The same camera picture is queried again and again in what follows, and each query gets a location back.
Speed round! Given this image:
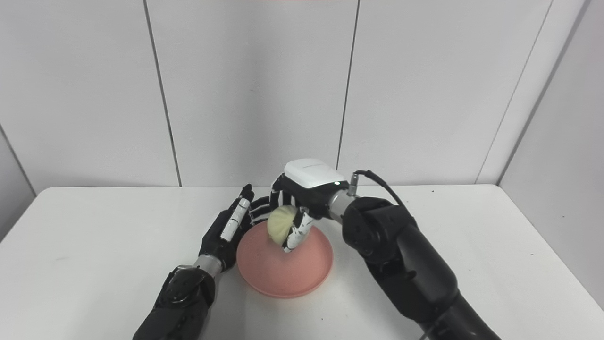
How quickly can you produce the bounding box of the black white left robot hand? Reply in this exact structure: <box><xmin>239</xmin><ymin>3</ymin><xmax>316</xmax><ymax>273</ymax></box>
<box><xmin>198</xmin><ymin>184</ymin><xmax>272</xmax><ymax>272</ymax></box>

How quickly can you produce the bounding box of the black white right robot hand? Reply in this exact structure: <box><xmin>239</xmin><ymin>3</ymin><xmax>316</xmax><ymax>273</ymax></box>
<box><xmin>269</xmin><ymin>159</ymin><xmax>347</xmax><ymax>253</ymax></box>

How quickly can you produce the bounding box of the cream steamed bun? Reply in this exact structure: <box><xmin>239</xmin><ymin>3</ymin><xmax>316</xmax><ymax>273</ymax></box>
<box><xmin>267</xmin><ymin>205</ymin><xmax>299</xmax><ymax>246</ymax></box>

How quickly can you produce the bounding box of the pink round plate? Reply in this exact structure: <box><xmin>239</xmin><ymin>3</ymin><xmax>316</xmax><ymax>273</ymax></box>
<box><xmin>236</xmin><ymin>220</ymin><xmax>334</xmax><ymax>299</ymax></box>

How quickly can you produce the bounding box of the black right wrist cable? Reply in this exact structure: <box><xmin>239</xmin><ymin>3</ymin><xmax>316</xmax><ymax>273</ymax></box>
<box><xmin>349</xmin><ymin>170</ymin><xmax>406</xmax><ymax>208</ymax></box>

